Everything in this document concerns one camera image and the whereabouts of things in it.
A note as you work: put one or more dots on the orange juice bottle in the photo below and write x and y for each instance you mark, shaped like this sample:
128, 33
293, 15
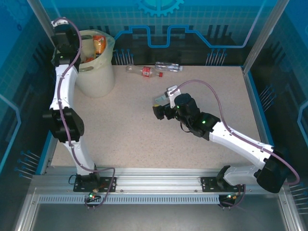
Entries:
99, 45

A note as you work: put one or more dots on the clear plastic water bottle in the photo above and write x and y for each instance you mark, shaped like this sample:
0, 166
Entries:
168, 66

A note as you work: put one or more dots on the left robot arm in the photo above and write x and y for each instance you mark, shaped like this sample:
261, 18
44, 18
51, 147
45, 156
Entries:
63, 91

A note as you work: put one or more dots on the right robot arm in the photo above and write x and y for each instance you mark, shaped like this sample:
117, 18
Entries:
235, 142

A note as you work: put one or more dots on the white ribbed plastic bin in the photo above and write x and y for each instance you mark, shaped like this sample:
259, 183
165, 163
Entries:
98, 79

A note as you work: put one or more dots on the clear bottle red label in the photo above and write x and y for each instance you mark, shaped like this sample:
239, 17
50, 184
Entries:
146, 71

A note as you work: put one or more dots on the connector with green red lights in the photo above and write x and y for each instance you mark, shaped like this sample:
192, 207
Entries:
231, 196
92, 195

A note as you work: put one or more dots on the steel front panel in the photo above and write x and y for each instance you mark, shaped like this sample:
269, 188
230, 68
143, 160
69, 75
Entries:
154, 219

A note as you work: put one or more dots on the aluminium frame post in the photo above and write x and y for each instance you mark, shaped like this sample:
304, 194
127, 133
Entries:
264, 33
45, 16

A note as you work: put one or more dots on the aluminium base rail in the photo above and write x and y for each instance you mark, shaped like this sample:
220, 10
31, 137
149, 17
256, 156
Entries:
156, 179

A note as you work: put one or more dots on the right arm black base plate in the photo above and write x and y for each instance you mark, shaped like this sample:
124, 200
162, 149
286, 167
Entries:
208, 185

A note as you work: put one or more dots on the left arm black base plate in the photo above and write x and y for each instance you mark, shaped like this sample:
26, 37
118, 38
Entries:
81, 186

